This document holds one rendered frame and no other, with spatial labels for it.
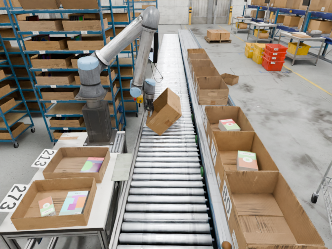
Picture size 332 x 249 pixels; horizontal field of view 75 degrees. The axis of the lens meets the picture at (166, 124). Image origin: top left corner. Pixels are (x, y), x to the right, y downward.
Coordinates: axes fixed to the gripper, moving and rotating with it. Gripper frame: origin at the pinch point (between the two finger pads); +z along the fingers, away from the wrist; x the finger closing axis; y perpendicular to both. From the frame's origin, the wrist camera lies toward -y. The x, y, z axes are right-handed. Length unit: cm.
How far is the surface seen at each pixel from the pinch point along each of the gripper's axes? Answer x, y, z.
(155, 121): 7.3, 19.9, -5.5
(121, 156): -16, 50, 12
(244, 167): 64, 84, -17
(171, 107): 19.7, 19.6, -20.2
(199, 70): 57, -98, -21
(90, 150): -41, 51, 7
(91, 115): -44, 32, -13
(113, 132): -31.0, 16.2, 12.3
